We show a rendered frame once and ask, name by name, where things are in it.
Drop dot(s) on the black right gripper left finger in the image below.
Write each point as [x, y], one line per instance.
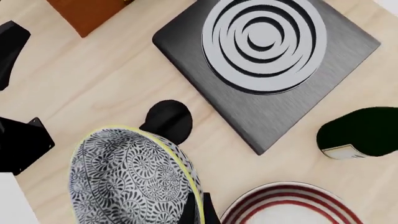
[192, 211]

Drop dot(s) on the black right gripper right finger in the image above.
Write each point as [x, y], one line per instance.
[212, 210]

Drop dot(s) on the white plate with red rings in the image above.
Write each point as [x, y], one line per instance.
[280, 203]

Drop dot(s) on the black white patterned bowl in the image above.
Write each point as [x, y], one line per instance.
[124, 177]

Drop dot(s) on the dark round ramekin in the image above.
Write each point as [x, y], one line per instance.
[363, 133]

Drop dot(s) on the flat black stove plate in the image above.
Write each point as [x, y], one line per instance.
[248, 93]

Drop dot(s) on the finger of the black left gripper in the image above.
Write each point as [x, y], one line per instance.
[12, 46]

